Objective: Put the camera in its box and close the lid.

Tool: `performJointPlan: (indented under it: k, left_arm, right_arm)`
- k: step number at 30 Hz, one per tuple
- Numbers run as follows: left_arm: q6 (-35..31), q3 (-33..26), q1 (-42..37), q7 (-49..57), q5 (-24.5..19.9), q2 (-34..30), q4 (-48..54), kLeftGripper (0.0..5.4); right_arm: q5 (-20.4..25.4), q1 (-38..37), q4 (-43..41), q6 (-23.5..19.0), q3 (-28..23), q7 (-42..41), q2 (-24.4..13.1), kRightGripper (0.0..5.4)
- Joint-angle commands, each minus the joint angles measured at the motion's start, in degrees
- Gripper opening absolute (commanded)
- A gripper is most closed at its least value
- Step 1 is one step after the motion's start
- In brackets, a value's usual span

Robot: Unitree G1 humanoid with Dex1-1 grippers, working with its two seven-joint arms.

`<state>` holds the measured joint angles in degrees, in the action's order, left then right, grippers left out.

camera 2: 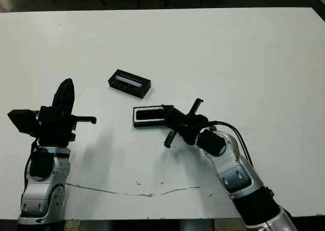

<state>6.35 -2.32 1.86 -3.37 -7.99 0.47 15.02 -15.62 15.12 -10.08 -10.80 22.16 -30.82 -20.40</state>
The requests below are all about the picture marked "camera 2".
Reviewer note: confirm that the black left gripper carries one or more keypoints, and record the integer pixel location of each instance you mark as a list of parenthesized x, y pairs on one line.
[(56, 132)]

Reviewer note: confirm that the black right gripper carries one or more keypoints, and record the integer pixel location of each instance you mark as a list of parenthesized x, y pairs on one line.
[(188, 127)]

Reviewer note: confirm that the black slim camera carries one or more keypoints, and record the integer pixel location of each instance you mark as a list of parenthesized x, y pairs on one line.
[(149, 114)]

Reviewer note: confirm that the black box lid silver print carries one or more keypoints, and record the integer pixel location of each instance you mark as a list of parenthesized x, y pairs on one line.
[(122, 86)]

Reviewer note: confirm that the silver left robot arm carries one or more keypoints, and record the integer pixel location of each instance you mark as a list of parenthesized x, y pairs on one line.
[(40, 190)]

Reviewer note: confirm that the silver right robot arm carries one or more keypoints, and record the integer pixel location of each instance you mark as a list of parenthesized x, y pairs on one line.
[(233, 170)]

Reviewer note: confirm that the black box base white insert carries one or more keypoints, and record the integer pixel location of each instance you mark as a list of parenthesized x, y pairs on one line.
[(147, 124)]

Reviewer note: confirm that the silver right robot leg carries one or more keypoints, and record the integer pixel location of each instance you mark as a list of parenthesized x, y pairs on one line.
[(198, 227)]

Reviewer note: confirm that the silver robot leg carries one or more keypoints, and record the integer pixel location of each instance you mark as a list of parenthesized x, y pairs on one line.
[(198, 227), (104, 227)]

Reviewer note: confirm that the silver left robot leg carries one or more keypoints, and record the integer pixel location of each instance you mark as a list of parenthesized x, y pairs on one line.
[(104, 227)]

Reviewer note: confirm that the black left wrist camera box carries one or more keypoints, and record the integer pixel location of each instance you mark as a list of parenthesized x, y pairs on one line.
[(24, 120)]

